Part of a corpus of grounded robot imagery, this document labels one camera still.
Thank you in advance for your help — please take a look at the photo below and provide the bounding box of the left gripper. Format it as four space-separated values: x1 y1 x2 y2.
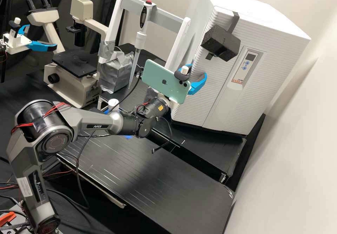
2 24 58 54

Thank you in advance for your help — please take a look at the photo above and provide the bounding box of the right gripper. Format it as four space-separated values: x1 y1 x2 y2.
157 72 208 109

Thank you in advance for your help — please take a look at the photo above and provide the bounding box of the incubator door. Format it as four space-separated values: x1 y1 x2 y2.
171 6 267 136

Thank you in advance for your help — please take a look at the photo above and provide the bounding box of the left phone holder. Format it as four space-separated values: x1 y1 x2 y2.
8 17 22 38

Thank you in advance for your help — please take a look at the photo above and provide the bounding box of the cream microscope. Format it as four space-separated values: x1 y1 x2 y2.
26 0 110 110

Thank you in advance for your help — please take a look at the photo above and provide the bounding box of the white pipette stand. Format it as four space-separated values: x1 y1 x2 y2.
97 0 197 94

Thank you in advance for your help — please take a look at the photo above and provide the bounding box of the pipette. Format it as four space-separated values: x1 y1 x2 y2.
128 1 157 90

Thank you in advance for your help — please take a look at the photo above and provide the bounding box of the small bottle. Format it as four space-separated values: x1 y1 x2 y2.
107 98 121 112

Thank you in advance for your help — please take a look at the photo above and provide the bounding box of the white incubator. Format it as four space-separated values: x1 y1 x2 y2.
193 0 312 136

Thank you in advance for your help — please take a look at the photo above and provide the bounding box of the right wrist camera phone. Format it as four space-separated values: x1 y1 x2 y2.
141 59 193 105

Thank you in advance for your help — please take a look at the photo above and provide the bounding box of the black cable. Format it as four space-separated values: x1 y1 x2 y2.
151 116 174 155
74 133 96 210
115 70 145 107

